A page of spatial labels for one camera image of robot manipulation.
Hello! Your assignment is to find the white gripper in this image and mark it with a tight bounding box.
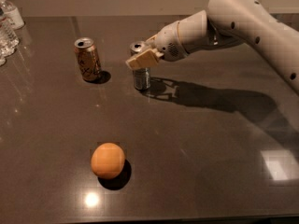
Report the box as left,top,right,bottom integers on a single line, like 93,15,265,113
126,21,188,69

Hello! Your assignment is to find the silver redbull can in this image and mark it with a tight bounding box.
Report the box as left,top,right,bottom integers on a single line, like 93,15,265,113
130,41,150,91

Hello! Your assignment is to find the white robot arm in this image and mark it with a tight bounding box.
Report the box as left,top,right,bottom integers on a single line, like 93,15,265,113
126,0,299,91

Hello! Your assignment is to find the gold soda can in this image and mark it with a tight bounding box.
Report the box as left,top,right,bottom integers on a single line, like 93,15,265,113
74,37,102,82

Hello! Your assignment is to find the orange fruit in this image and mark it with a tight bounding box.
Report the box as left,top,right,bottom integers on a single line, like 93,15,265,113
91,143,125,180

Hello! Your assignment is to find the clear water bottle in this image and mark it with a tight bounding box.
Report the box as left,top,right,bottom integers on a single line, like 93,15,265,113
0,8,20,57

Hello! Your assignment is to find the white labelled plastic bottle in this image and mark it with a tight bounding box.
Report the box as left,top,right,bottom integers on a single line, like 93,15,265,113
0,0,24,30

